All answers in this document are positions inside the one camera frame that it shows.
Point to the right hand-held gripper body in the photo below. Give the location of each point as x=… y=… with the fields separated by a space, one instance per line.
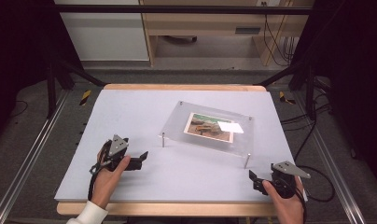
x=284 y=179

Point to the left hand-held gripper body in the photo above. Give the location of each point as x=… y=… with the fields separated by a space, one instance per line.
x=116 y=146

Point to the person's right hand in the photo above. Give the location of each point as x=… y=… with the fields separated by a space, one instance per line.
x=287 y=208

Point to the person's left hand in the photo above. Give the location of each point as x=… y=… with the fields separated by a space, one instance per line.
x=106 y=184

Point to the light grey table mat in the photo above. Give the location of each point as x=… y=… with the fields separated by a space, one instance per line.
x=130 y=115

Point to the small white card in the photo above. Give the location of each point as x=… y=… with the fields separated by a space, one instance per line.
x=230 y=127

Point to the wooden table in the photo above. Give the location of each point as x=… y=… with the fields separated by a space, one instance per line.
x=164 y=209

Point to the yellow black tape strip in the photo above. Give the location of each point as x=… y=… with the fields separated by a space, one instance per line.
x=85 y=97
x=283 y=97

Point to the printed photo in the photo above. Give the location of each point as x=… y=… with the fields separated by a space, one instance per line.
x=202 y=127

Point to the black metal stand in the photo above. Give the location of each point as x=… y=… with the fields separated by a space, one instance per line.
x=51 y=90
x=309 y=90

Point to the white cabinet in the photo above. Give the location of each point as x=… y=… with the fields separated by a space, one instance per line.
x=105 y=34

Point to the black curtain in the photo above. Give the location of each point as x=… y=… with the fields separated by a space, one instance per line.
x=18 y=46
x=354 y=62

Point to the grey desk label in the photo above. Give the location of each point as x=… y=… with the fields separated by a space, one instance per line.
x=247 y=30

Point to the light wooden desk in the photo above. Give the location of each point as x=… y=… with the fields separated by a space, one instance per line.
x=205 y=21

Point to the clear acrylic photo frame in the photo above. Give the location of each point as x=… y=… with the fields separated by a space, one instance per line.
x=177 y=124

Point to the aluminium floor rail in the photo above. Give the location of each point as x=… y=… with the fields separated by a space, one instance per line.
x=332 y=161
x=31 y=149

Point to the black horizontal frame bar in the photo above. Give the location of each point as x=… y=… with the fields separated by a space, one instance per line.
x=177 y=9

